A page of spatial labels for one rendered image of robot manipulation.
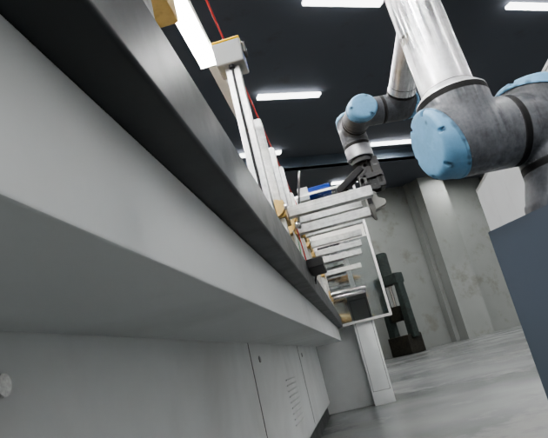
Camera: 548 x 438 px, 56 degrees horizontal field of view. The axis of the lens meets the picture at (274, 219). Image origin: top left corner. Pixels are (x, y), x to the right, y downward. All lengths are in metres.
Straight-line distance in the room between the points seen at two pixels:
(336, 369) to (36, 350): 3.80
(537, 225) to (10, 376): 0.90
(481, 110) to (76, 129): 0.88
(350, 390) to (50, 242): 4.07
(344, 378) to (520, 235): 3.31
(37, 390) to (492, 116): 0.89
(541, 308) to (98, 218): 0.95
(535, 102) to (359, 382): 3.41
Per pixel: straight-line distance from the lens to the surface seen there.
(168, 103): 0.38
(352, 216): 1.72
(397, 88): 1.70
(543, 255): 1.10
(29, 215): 0.27
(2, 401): 0.56
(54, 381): 0.63
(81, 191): 0.30
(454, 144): 1.05
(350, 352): 4.31
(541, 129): 1.14
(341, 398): 4.33
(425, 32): 1.20
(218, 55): 1.34
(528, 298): 1.15
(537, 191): 1.14
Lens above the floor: 0.43
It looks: 16 degrees up
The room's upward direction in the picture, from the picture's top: 13 degrees counter-clockwise
